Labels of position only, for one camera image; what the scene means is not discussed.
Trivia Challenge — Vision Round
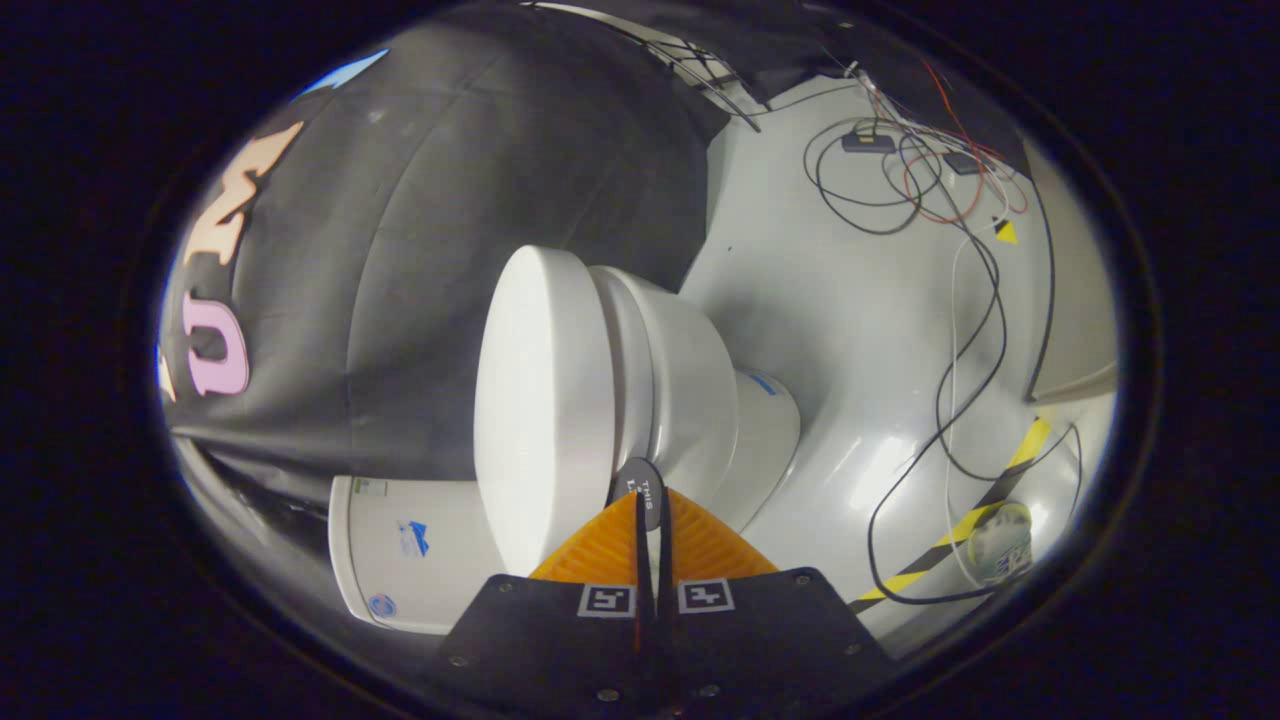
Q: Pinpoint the round pale patterned object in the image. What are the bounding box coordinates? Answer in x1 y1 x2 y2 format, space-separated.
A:
968 502 1033 586

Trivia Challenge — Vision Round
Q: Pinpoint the black lid lift handle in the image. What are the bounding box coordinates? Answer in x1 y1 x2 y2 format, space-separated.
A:
607 457 666 531

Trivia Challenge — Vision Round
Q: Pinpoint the white toilet lid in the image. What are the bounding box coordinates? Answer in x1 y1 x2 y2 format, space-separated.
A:
474 245 626 579

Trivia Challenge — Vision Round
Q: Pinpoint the black backdrop cloth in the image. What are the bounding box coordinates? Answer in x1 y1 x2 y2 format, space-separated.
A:
160 0 1031 501

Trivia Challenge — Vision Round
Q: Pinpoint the white cable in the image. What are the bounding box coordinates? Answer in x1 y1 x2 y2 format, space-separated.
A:
945 225 986 586

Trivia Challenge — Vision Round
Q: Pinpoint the white toilet tank cover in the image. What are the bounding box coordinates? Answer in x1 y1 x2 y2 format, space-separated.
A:
328 475 373 623

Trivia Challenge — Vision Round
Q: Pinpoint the black cable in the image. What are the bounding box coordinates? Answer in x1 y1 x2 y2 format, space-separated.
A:
805 115 1083 606

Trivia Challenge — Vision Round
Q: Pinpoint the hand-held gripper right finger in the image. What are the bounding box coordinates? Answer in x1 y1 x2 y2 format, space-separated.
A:
655 488 901 716

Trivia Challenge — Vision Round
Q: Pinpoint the white toilet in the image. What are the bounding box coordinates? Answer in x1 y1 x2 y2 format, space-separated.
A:
328 265 801 636

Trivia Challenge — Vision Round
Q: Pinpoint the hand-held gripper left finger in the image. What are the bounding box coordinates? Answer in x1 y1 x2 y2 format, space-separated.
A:
430 490 651 716

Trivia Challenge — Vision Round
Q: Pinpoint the red cable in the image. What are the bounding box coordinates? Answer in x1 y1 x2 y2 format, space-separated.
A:
865 60 1029 226

